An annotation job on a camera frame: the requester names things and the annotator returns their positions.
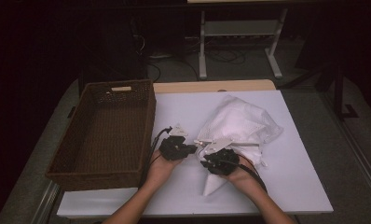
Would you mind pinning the black floor stand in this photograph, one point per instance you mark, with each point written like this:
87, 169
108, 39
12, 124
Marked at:
339, 93

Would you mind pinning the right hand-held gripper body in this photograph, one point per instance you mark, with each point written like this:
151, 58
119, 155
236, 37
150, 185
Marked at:
221, 160

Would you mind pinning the white desk frame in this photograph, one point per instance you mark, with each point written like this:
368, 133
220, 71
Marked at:
202, 46

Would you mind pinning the person's right hand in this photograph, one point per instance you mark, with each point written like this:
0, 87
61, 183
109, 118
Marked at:
244, 177

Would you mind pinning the brown wicker basket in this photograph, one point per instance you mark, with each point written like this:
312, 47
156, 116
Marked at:
106, 140

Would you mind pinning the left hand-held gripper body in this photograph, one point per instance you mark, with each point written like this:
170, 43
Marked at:
174, 147

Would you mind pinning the white table board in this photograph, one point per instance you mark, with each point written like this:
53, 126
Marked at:
186, 109

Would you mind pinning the white mesh laundry bag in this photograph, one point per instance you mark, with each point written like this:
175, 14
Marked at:
236, 124

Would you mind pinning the person's left hand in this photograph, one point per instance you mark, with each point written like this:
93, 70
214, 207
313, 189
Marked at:
162, 168

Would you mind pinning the aluminium frame rail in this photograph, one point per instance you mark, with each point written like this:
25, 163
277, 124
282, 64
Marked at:
364, 168
47, 202

